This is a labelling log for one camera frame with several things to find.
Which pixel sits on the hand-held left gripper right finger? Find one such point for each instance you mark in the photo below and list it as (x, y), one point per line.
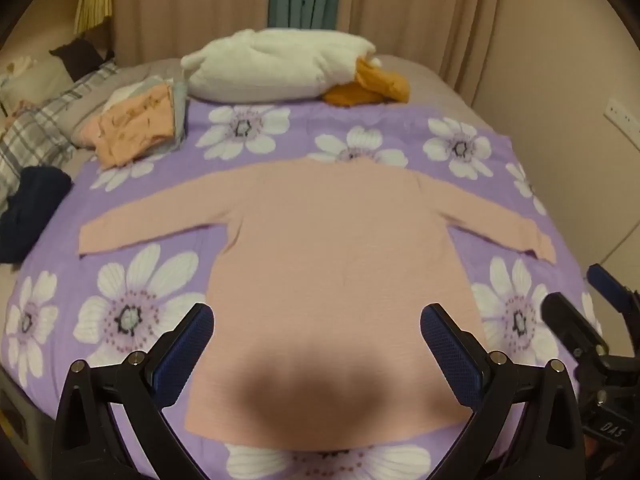
(450, 350)

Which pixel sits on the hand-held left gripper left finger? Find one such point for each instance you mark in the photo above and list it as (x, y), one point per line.
(186, 347)

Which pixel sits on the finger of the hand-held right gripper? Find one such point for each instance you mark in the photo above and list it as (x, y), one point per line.
(567, 317)
(607, 282)

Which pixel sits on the pink knit sweater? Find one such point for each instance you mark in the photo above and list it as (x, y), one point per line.
(340, 260)

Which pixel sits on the purple floral blanket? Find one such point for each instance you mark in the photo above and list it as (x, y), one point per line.
(150, 200)

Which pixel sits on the dark navy cloth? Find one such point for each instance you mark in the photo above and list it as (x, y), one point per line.
(32, 205)

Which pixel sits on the peach printed folded garment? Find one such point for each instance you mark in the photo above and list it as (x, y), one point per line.
(132, 125)

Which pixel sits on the grey folded garment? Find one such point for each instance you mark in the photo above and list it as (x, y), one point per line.
(179, 105)

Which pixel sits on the grey plaid pillow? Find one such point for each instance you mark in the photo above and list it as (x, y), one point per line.
(45, 125)

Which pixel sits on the orange garment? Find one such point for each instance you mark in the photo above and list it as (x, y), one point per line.
(370, 87)

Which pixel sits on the white fluffy blanket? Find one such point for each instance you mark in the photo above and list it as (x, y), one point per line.
(280, 62)

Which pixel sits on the dark brown cloth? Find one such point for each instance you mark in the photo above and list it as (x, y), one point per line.
(80, 57)

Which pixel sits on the cream pillow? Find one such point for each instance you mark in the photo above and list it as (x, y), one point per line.
(35, 77)

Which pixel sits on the beige curtain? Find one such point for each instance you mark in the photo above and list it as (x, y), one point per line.
(190, 10)
(415, 15)

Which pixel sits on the yellow tasselled hanging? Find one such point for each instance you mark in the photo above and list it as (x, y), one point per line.
(94, 2)

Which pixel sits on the white wall socket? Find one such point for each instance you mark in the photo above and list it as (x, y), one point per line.
(622, 117)

